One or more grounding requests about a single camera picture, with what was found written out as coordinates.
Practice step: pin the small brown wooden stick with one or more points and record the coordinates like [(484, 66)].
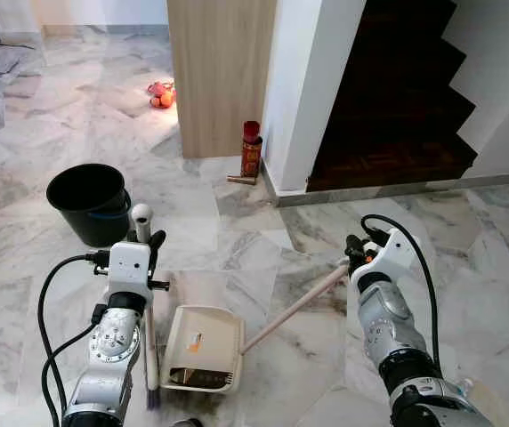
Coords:
[(242, 180)]

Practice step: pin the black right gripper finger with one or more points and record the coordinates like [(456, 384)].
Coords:
[(358, 264), (354, 243)]

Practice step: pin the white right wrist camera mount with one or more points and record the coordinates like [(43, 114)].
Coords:
[(393, 253)]

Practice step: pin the light wood cabinet panel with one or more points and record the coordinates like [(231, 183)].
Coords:
[(223, 76)]

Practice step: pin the black plastic bucket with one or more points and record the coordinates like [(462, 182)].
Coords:
[(90, 200)]

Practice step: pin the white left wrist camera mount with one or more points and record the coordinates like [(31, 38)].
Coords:
[(129, 265)]

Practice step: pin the brown cardboard scrap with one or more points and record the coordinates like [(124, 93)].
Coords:
[(201, 377)]

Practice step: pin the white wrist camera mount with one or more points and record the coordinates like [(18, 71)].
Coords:
[(393, 253), (129, 265)]

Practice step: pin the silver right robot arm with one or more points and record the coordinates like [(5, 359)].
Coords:
[(401, 347)]

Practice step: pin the red bag of oranges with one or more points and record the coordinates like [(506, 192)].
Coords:
[(161, 95)]

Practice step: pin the red cylindrical can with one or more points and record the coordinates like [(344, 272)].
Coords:
[(251, 153)]

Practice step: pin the dark wooden staircase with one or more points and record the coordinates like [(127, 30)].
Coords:
[(392, 107)]

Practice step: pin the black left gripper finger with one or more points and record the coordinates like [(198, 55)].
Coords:
[(157, 247), (133, 237)]

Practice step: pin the clear plastic bottle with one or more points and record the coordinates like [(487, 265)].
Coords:
[(464, 387)]

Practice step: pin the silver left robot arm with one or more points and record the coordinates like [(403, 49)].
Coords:
[(112, 351)]

